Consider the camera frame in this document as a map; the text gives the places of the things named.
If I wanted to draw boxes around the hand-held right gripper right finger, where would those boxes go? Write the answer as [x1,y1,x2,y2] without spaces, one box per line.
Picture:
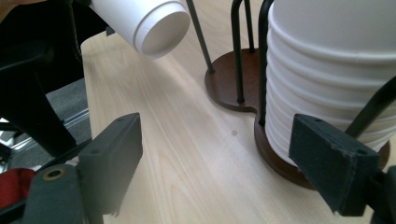
[289,113,382,217]

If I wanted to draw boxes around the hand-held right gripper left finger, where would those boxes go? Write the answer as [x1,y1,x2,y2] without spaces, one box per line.
[77,112,144,217]

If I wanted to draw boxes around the single white paper cup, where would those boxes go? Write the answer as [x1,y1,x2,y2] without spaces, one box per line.
[90,0,191,61]

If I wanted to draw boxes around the stack of white paper cups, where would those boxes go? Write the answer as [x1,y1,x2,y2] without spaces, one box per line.
[264,0,396,168]

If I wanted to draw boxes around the black wire cup holder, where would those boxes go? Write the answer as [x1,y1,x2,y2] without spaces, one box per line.
[186,0,396,191]

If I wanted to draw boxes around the red cloth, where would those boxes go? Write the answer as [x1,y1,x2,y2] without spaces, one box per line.
[0,167,37,210]

